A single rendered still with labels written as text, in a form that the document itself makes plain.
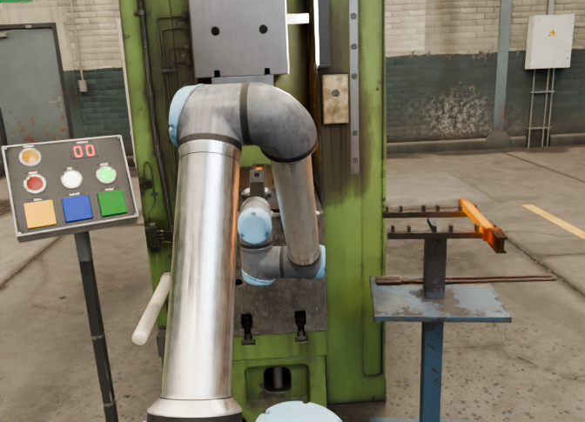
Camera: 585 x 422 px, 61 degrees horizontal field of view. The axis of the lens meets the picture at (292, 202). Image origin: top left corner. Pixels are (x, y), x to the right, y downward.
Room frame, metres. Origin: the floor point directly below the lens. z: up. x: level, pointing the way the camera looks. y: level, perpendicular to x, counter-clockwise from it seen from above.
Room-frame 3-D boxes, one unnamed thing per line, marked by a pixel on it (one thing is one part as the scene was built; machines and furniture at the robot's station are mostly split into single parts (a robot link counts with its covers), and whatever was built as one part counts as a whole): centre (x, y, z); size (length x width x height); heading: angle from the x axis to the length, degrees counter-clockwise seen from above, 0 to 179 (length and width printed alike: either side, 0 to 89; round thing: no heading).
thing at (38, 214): (1.40, 0.73, 1.01); 0.07 x 0.05 x 0.07; 117
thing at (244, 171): (1.87, 0.15, 0.96); 0.42 x 0.20 x 0.09; 2
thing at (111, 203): (1.49, 0.55, 1.01); 0.07 x 0.05 x 0.07; 117
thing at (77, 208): (1.44, 0.64, 1.01); 0.07 x 0.05 x 0.07; 117
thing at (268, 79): (1.87, 0.15, 1.32); 0.42 x 0.20 x 0.10; 2
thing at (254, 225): (1.32, 0.11, 0.98); 0.12 x 0.09 x 0.10; 2
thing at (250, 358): (1.88, 0.09, 0.23); 0.55 x 0.37 x 0.47; 2
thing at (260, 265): (1.31, 0.10, 0.86); 0.12 x 0.09 x 0.12; 84
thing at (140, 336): (1.56, 0.48, 0.62); 0.44 x 0.05 x 0.05; 2
